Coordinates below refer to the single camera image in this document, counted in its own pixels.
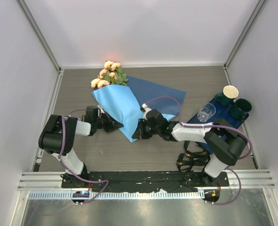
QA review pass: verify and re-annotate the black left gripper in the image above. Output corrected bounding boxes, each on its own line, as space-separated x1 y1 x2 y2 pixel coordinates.
95 112 123 133

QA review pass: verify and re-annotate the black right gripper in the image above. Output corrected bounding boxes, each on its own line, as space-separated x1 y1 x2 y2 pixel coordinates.
133 118 161 139

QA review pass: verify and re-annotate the large blue wrapping paper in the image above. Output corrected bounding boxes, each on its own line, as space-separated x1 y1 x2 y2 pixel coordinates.
92 76 186 143

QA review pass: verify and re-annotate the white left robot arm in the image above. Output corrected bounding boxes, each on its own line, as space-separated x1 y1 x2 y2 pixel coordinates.
38 106 123 188

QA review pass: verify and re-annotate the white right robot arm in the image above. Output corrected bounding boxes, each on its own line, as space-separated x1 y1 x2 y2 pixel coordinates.
132 109 252 186

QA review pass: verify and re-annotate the black printed ribbon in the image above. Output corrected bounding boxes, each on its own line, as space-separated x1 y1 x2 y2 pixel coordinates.
176 141 211 174

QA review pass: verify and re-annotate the clear plastic cup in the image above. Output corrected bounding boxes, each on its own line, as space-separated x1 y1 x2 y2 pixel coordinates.
197 103 216 122

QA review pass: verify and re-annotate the dark green mug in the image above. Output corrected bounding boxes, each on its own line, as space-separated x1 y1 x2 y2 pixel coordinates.
229 98 252 120
214 92 235 106

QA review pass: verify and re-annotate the beige paper cup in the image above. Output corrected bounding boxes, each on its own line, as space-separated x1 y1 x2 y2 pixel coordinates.
222 85 239 100

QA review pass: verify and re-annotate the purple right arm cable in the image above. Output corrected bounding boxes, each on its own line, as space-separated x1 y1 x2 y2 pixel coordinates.
145 96 253 207

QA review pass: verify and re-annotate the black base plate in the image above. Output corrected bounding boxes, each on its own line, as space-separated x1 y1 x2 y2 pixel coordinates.
61 170 230 189

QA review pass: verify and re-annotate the slotted cable duct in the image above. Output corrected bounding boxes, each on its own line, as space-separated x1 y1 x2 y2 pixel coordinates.
28 190 204 200

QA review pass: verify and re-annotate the aluminium frame rail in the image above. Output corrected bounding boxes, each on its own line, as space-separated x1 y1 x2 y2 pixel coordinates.
18 169 275 193

